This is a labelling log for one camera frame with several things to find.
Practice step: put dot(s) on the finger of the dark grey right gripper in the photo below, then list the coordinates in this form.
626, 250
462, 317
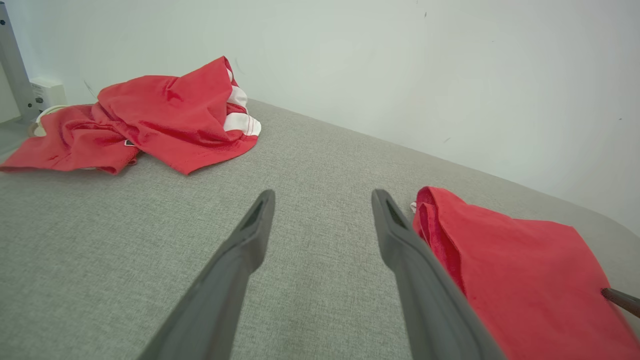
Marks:
625, 301

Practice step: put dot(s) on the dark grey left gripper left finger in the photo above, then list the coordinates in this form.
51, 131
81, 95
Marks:
220, 295

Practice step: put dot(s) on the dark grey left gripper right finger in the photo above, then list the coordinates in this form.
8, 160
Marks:
430, 305

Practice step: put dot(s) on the red shirt with white stripes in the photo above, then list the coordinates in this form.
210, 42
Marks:
525, 280

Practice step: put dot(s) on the red Bulls shorts white stripe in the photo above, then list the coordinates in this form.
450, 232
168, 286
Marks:
170, 115

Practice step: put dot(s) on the white perforated laundry basket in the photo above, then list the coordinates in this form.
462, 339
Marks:
42, 114

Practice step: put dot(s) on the white wall box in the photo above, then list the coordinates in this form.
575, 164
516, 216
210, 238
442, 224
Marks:
50, 92

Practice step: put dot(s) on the grey metal post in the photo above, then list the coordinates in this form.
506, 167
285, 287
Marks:
12, 70

